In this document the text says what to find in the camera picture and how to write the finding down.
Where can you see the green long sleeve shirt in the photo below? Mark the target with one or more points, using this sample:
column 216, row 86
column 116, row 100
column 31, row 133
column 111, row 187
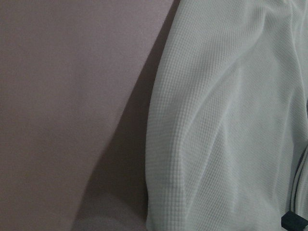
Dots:
column 227, row 131

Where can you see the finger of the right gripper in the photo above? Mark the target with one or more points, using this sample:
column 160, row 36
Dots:
column 292, row 221

